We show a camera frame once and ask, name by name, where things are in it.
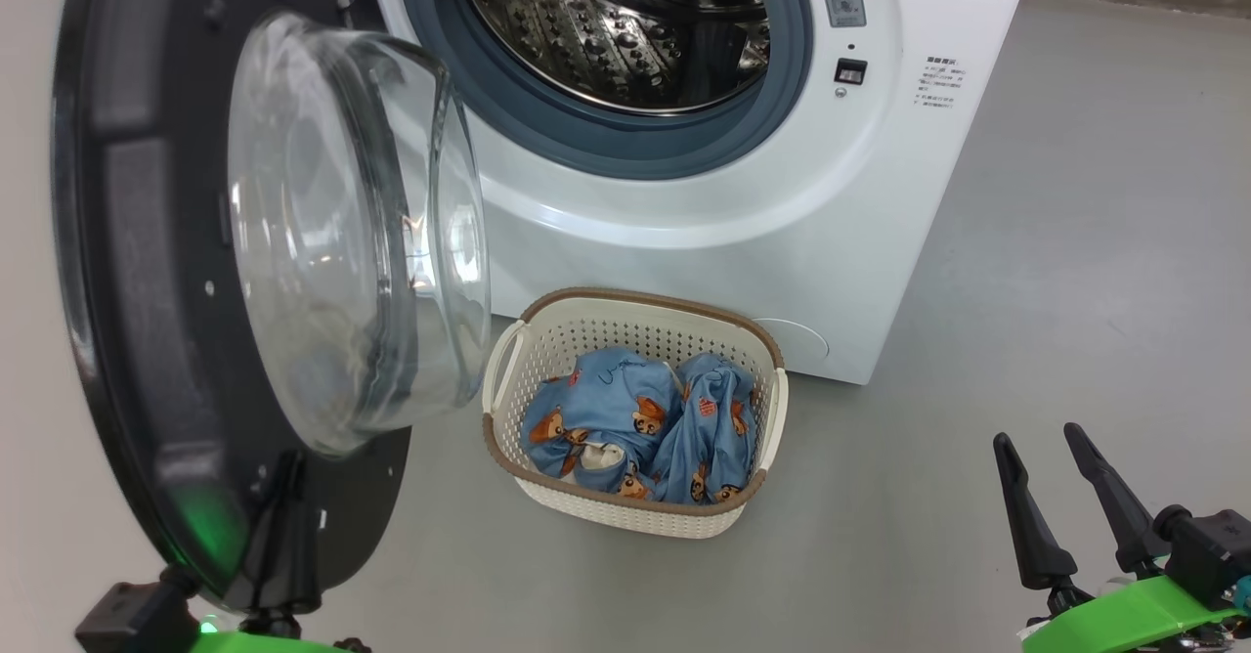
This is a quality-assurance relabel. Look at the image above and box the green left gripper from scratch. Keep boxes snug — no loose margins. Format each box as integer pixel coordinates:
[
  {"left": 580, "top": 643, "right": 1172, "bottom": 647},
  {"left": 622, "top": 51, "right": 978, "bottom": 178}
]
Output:
[{"left": 191, "top": 450, "right": 358, "bottom": 653}]

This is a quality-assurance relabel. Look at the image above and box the perforated steel washer drum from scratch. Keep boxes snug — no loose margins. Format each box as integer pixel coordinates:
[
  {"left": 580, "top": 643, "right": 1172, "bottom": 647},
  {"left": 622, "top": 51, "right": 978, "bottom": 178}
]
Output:
[{"left": 454, "top": 0, "right": 773, "bottom": 114}]

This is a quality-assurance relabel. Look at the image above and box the black round glass washer door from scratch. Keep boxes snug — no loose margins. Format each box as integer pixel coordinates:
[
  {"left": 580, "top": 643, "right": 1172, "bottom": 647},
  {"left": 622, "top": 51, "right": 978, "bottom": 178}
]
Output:
[{"left": 51, "top": 0, "right": 492, "bottom": 613}]

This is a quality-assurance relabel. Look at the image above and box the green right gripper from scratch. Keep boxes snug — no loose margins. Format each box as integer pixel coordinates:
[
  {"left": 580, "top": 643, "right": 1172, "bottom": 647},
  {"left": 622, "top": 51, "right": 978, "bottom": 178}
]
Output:
[{"left": 993, "top": 422, "right": 1251, "bottom": 653}]

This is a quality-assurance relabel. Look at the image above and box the black printed text label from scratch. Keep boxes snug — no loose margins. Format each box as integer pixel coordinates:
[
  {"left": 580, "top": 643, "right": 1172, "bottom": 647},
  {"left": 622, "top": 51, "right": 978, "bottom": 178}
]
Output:
[{"left": 916, "top": 55, "right": 969, "bottom": 111}]

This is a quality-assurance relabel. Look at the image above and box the cream perforated laundry basket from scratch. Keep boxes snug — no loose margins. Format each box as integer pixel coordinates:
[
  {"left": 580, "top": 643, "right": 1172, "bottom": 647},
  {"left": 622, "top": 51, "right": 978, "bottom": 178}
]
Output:
[{"left": 482, "top": 287, "right": 789, "bottom": 541}]

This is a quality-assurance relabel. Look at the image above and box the white front-load washing machine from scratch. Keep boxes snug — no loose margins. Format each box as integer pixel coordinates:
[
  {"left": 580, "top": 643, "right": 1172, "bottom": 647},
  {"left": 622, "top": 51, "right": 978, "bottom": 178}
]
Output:
[{"left": 337, "top": 0, "right": 1039, "bottom": 386}]

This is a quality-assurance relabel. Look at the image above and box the round white filter cover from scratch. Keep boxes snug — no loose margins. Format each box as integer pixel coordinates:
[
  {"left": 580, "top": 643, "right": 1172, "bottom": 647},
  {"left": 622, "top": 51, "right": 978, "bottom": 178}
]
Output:
[{"left": 753, "top": 318, "right": 830, "bottom": 363}]

